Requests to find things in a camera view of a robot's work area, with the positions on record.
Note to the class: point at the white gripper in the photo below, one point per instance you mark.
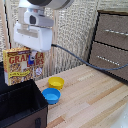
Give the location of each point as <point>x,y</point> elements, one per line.
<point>31,36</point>

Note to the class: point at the red patterned box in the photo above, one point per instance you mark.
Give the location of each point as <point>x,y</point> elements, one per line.
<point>18,68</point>

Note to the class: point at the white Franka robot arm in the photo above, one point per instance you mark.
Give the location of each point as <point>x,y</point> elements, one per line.
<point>46,3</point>

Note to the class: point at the yellow plastic bowl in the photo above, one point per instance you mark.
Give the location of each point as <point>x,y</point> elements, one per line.
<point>56,82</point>

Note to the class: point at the blue plastic bowl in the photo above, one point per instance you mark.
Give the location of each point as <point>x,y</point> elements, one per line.
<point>51,95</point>

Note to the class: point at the woven beige screen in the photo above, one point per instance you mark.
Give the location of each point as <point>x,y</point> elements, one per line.
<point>71,36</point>

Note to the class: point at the black fabric case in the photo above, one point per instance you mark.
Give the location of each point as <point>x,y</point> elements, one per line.
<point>20,105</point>

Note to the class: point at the brown wooden dresser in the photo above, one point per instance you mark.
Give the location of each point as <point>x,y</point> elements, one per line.
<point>111,43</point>

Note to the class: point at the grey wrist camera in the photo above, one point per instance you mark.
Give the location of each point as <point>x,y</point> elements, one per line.
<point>36,18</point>

